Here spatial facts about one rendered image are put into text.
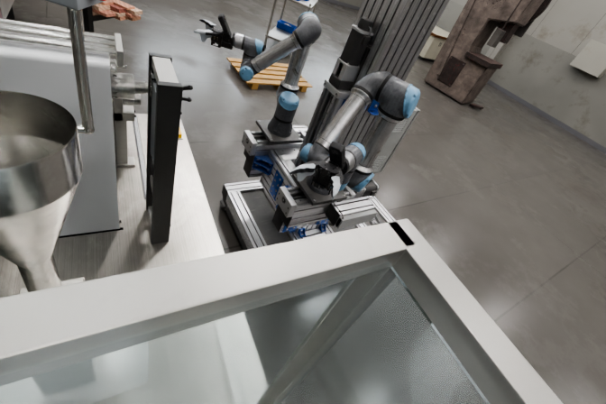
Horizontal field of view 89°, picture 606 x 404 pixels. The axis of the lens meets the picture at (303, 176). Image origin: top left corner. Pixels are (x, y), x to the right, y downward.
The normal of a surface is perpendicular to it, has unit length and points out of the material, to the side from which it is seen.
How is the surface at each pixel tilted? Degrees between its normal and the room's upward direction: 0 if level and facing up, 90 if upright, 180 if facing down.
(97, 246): 0
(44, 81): 90
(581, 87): 90
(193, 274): 0
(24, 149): 73
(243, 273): 0
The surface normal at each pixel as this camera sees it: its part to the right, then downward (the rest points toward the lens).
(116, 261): 0.32, -0.74
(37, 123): 0.11, 0.65
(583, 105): -0.82, 0.10
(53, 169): 0.91, 0.40
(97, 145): 0.43, 0.67
